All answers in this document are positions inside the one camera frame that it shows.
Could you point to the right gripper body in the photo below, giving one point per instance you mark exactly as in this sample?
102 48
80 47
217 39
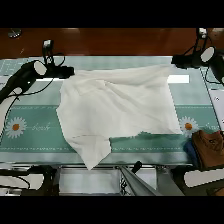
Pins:
183 61

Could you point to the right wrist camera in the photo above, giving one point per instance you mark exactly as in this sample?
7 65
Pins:
201 33

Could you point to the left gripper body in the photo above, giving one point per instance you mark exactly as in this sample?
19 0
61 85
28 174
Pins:
60 72

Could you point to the white shirt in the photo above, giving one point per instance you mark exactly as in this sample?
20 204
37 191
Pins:
116 103

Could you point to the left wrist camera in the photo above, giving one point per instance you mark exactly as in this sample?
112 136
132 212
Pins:
47 46

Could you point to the brown garment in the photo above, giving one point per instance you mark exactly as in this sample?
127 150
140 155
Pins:
210 150

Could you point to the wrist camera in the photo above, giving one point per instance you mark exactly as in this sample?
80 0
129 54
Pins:
201 33
47 46

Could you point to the blue garment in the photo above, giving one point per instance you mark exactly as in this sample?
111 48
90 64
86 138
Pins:
190 150

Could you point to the silver frame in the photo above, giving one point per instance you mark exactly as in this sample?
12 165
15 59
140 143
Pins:
143 187

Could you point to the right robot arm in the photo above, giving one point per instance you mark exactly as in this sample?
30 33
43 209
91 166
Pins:
207 54

